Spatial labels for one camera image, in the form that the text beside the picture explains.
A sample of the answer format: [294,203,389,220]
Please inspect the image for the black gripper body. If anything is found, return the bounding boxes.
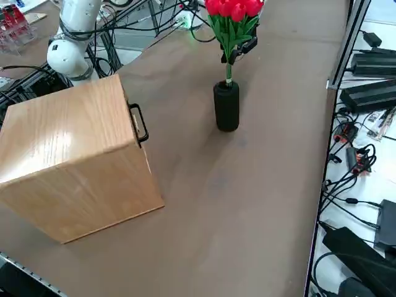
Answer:
[255,5,265,38]

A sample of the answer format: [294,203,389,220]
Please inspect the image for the red tulip bunch green leaves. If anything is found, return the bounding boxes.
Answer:
[205,0,265,88]

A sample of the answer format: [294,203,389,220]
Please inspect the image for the black cylindrical vase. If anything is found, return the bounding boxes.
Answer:
[213,79,241,133]

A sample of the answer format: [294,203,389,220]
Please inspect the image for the white power strip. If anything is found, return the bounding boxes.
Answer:
[174,11,195,29]

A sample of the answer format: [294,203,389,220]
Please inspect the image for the small black power adapter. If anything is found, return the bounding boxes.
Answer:
[362,30,383,48]

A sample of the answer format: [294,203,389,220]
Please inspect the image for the red and black module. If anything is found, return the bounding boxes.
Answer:
[333,121,360,144]

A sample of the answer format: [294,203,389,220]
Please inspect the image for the clear packet of small parts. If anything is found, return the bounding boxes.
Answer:
[366,107,396,140]

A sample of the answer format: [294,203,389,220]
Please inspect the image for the orange and black module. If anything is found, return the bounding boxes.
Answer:
[345,146,372,176]

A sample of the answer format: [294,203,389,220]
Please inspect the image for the wooden drawer box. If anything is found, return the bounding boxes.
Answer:
[0,74,166,245]

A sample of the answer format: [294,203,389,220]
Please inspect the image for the clear rack with red items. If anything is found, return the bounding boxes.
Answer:
[0,3,41,56]

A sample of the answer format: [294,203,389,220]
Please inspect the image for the black flat box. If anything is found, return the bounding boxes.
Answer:
[373,199,396,249]

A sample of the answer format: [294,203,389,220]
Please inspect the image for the long black power brick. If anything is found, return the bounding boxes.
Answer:
[321,226,396,297]

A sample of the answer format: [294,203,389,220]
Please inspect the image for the black rounded device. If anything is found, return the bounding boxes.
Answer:
[338,277,380,297]

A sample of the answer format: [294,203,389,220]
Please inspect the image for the aluminium frame post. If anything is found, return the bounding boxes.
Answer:
[327,0,372,90]

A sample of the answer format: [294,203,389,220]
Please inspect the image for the black drawer handle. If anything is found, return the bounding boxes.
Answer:
[129,103,150,149]

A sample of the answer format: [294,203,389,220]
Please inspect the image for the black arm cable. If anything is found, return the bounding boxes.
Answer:
[48,9,124,78]

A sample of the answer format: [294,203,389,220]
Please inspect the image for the black cable with ferrite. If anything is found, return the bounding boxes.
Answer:
[318,190,384,230]

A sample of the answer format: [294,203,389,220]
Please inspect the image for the black frame base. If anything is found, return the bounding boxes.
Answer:
[0,66,75,103]

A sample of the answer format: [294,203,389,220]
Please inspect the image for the aluminium table rail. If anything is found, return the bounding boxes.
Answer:
[0,247,67,297]

